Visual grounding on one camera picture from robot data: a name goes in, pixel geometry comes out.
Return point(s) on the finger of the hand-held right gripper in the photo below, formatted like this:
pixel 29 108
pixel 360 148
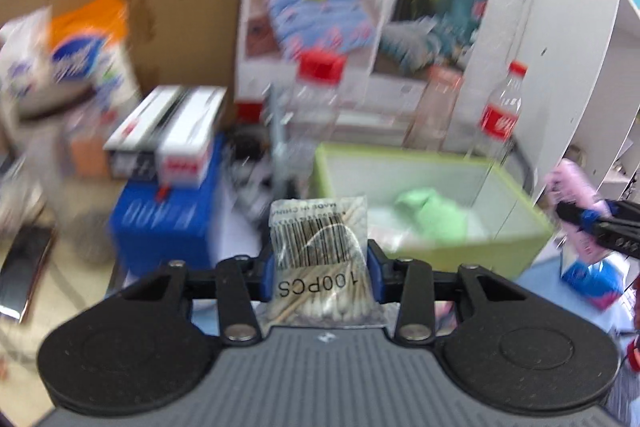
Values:
pixel 627 211
pixel 620 239

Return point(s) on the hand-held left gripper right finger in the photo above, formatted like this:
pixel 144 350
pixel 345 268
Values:
pixel 375 272

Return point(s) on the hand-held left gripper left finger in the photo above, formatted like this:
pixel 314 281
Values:
pixel 268 279

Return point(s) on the cotton swab bag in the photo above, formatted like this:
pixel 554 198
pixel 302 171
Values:
pixel 315 237

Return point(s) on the pink sock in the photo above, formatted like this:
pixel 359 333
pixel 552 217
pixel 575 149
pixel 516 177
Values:
pixel 570 182

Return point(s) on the green cardboard box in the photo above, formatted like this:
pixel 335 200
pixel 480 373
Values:
pixel 450 252

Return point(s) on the white plastic bag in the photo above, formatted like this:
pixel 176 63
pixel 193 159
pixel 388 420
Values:
pixel 382 222

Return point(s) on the green cloth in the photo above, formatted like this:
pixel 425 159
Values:
pixel 430 212

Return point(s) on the blue table mat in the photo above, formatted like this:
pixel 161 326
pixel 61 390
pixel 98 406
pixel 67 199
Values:
pixel 545 282

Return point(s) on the red round object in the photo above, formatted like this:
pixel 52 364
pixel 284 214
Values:
pixel 635 352

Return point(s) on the blue carton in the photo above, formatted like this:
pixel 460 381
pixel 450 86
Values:
pixel 165 217

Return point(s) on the grey metal lever clamp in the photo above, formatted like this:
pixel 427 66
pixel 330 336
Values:
pixel 282 142

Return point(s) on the cola bottle with red label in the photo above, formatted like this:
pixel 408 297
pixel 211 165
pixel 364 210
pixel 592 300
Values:
pixel 500 117

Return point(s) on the striped cloth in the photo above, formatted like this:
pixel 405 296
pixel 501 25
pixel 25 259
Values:
pixel 625 402

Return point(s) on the white carton with red mark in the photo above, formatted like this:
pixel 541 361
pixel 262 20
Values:
pixel 192 132

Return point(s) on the white shelf unit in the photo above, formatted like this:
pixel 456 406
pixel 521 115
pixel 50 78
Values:
pixel 565 57

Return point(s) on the empty clear plastic bottle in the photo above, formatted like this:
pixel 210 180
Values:
pixel 435 107

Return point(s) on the clear jar with red lid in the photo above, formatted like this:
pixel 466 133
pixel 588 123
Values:
pixel 315 107

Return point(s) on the white and black carton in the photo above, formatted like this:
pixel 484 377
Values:
pixel 142 127

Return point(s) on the black smartphone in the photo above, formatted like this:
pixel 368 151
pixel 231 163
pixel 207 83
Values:
pixel 25 272

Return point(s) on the orange and blue tissue pack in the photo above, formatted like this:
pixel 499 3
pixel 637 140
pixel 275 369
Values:
pixel 85 52

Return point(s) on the white printed bag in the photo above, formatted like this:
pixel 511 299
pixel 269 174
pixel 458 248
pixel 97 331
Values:
pixel 22 67

